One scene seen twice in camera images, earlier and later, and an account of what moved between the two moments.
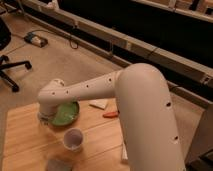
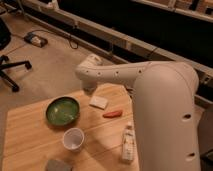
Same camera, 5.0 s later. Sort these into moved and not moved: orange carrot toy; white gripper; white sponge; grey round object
Moved: white gripper
Not moved: grey round object; orange carrot toy; white sponge
